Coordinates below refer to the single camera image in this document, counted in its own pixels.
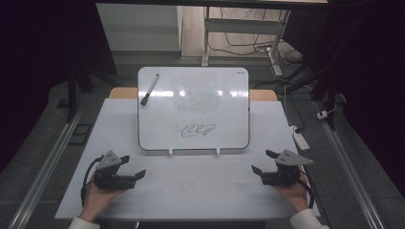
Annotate aluminium rail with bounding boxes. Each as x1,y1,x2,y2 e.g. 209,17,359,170
319,122,387,229
7,108,86,229

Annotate grey marker pen black cap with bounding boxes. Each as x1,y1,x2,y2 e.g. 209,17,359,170
139,73,160,107

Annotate white table mat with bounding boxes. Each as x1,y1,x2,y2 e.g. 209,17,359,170
54,97,321,221

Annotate right hand-held gripper black cable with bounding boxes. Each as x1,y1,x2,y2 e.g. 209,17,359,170
297,165,316,210

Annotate dark curtain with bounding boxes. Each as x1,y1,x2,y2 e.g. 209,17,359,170
283,0,405,198
0,0,118,175

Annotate person's left hand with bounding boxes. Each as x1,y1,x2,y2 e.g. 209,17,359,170
78,177,127,222

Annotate white desk frame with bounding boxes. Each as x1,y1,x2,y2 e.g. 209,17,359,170
201,6,291,77

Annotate white whiteboard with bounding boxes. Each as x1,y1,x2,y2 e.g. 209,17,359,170
137,66,250,152

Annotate black floor cables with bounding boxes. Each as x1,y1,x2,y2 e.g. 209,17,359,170
208,7,307,66

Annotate black metal stand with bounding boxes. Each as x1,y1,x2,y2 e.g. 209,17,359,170
309,18,364,132
65,60,96,124

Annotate black plug with cable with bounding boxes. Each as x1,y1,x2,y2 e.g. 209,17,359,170
288,94,306,135

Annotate white cabinet panel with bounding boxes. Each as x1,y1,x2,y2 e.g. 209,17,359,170
96,3,183,52

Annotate person's right hand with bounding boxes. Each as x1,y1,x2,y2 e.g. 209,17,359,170
272,174,310,214

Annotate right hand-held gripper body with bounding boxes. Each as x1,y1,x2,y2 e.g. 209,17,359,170
260,149,314,187

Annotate white power strip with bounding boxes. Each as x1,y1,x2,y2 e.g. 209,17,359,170
288,125,310,152

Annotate black floor plate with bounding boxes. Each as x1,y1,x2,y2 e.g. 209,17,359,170
68,123,94,147

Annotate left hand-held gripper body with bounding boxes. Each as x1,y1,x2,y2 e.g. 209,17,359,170
93,150,138,191

